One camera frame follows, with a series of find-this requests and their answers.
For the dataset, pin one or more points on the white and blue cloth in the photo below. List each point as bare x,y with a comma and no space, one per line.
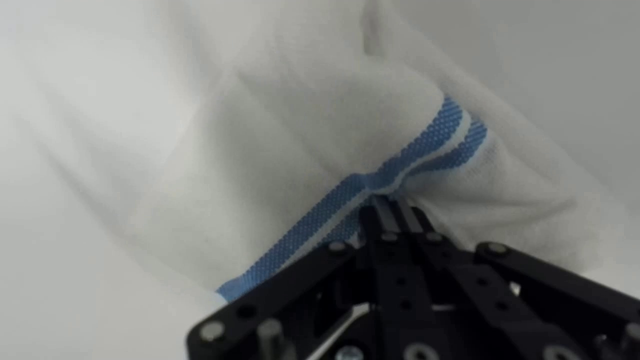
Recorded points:
300,150

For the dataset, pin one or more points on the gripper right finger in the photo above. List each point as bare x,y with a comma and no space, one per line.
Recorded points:
505,300

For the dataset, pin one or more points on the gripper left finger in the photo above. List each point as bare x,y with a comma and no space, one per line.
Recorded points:
300,295

